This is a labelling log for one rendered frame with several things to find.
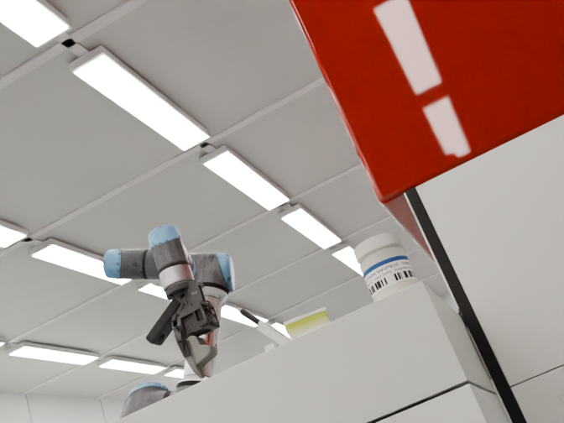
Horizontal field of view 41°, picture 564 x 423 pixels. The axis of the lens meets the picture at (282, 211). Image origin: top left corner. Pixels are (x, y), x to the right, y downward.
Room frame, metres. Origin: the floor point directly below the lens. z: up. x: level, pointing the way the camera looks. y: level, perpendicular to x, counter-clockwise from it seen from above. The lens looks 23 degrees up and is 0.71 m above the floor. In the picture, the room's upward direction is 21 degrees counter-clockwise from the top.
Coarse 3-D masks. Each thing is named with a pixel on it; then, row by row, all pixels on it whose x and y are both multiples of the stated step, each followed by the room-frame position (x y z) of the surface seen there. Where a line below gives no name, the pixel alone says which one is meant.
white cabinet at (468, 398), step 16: (432, 400) 1.03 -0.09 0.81; (448, 400) 1.02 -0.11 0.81; (464, 400) 1.02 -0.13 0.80; (480, 400) 1.05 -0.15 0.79; (496, 400) 1.29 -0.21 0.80; (400, 416) 1.04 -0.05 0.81; (416, 416) 1.04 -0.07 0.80; (432, 416) 1.03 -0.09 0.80; (448, 416) 1.03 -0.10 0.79; (464, 416) 1.02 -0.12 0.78; (480, 416) 1.02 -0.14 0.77; (496, 416) 1.17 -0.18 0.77
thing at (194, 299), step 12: (180, 288) 1.60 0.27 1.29; (192, 288) 1.61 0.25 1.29; (180, 300) 1.62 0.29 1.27; (192, 300) 1.61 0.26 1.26; (204, 300) 1.62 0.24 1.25; (180, 312) 1.60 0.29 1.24; (192, 312) 1.60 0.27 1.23; (204, 312) 1.60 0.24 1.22; (180, 324) 1.60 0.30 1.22; (192, 324) 1.61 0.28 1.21; (204, 324) 1.60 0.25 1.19; (216, 324) 1.65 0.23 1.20
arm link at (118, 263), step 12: (108, 252) 1.70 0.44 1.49; (120, 252) 1.70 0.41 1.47; (132, 252) 1.70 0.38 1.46; (144, 252) 1.70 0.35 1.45; (108, 264) 1.70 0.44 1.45; (120, 264) 1.70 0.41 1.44; (132, 264) 1.70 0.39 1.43; (108, 276) 1.72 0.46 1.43; (120, 276) 1.72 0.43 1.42; (132, 276) 1.72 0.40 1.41; (144, 276) 1.72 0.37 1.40
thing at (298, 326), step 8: (312, 312) 1.21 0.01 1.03; (320, 312) 1.22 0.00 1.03; (296, 320) 1.21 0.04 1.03; (304, 320) 1.21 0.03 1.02; (312, 320) 1.21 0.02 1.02; (320, 320) 1.22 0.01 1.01; (328, 320) 1.22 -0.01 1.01; (288, 328) 1.21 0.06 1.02; (296, 328) 1.21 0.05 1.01; (304, 328) 1.21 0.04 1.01; (312, 328) 1.21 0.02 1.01; (296, 336) 1.21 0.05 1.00
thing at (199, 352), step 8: (192, 336) 1.62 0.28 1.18; (192, 344) 1.62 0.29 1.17; (200, 344) 1.61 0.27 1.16; (192, 352) 1.62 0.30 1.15; (200, 352) 1.62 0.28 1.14; (208, 352) 1.61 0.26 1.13; (192, 360) 1.61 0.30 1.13; (200, 360) 1.62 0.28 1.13; (192, 368) 1.62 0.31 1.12; (200, 368) 1.64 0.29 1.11; (200, 376) 1.63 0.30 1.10
